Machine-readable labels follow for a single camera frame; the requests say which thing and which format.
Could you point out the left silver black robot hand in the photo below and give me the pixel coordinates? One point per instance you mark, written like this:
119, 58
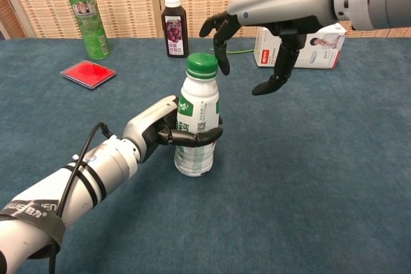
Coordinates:
144, 126

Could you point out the blue felt table cover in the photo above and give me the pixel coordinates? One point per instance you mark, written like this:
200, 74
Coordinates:
289, 174

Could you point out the white green-label plastic bottle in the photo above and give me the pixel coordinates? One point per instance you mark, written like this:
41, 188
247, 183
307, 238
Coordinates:
199, 100

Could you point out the white cardboard product box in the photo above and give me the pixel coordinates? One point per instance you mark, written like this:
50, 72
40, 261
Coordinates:
318, 52

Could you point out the green plastic bottle cap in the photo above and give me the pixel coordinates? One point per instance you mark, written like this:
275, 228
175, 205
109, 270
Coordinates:
201, 63

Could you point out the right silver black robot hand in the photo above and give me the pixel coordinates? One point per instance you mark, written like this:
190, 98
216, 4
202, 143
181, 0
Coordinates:
289, 1

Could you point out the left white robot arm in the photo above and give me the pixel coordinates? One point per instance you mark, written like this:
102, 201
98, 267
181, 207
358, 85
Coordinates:
80, 187

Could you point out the red pad in clear case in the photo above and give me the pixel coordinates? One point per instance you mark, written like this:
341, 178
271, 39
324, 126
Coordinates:
88, 73

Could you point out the green chips can red lid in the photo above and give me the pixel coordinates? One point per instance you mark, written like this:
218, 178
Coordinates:
90, 23

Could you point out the purple grape juice bottle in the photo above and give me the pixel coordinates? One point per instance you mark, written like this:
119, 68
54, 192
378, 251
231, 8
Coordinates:
175, 30

